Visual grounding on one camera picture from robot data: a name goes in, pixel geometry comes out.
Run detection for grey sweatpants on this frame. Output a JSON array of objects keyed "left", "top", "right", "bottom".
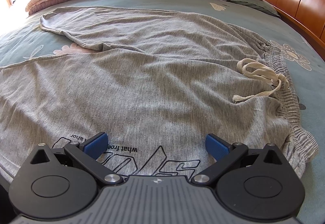
[{"left": 1, "top": 7, "right": 318, "bottom": 182}]

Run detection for blue floral bed sheet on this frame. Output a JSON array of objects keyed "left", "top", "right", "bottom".
[{"left": 1, "top": 0, "right": 324, "bottom": 223}]

